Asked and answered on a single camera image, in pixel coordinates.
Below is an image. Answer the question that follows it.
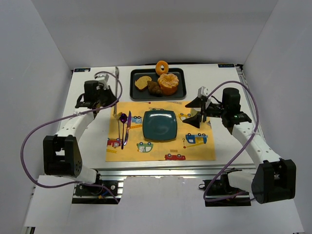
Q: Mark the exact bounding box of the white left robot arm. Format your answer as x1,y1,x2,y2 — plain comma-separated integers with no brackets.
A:
43,79,117,184

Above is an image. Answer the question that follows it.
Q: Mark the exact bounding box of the orange donut ring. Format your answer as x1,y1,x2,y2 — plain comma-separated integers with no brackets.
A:
155,60,169,75

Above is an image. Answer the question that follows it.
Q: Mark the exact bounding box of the teal square plate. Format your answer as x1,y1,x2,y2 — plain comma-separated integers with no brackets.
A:
142,110,177,142

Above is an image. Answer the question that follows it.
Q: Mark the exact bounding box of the sliced bread loaf piece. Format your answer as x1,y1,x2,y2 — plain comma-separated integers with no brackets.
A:
135,76,152,91

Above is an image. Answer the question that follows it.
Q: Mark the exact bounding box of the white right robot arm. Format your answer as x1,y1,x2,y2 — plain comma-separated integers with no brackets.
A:
183,87,296,204

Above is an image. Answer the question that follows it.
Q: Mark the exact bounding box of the purple spoon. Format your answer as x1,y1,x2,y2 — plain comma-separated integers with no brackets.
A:
119,113,127,150

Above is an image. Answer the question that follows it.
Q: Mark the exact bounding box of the yellow cartoon placemat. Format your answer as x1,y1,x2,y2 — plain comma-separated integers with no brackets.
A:
106,101,215,162

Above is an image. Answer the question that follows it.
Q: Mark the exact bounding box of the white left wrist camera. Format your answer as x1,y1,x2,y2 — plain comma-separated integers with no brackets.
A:
94,73,110,90

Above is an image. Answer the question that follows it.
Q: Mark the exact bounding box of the aluminium table frame rail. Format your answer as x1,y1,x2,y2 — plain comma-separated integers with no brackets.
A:
235,64,265,141

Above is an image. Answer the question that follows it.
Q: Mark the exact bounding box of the iridescent knife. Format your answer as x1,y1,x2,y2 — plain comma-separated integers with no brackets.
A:
123,111,132,146

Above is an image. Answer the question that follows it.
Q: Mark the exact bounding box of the black baking tray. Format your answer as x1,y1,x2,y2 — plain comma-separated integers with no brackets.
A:
130,68,187,101

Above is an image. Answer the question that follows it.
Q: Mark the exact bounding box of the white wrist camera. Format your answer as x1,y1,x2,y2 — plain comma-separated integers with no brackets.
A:
94,73,110,90
197,86,211,110

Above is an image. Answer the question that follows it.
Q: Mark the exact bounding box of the brown chocolate croissant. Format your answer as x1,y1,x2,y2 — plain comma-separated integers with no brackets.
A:
147,81,162,96

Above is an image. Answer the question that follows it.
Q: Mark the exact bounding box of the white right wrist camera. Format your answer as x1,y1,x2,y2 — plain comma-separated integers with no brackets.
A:
197,86,211,110

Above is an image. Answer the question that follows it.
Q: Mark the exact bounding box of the light green mug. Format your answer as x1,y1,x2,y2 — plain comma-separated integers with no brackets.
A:
190,108,201,119

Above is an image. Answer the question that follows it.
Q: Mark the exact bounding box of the orange sugared bun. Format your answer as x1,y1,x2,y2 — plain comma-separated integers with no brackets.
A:
157,73,179,96

